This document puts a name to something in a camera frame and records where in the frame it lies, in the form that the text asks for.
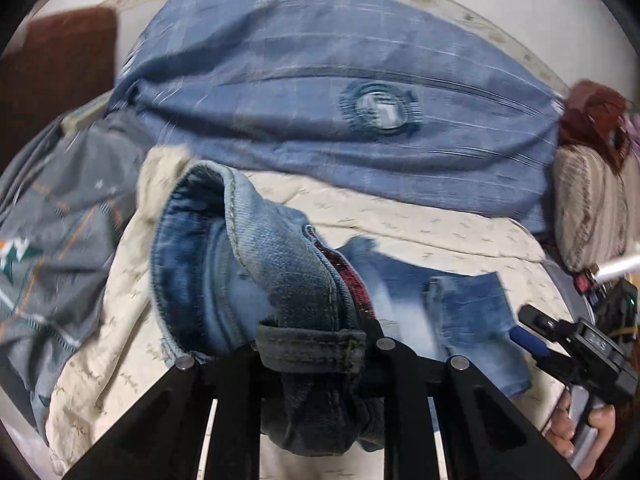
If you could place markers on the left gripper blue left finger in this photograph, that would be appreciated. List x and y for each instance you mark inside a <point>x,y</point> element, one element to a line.
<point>244,361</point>

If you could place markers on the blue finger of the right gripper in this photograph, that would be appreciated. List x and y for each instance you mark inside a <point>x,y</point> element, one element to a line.
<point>535,319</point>
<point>529,342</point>

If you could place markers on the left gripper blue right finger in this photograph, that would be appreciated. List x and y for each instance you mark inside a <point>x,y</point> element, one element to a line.
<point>381,354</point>

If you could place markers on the blue denim jeans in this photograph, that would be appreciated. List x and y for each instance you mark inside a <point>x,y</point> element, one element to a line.
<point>229,267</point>

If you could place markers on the person's right hand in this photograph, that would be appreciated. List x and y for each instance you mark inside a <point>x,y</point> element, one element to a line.
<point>560,433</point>

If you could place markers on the small red bottle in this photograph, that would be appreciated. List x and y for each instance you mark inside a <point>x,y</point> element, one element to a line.
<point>584,282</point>

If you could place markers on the striped beige pillow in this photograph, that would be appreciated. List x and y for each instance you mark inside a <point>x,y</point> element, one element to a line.
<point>596,214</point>

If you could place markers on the grey patterned pillowcase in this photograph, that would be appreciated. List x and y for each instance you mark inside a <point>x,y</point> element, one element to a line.
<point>66,198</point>

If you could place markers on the blue plaid quilt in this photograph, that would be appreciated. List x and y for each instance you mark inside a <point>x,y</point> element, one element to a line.
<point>371,95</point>

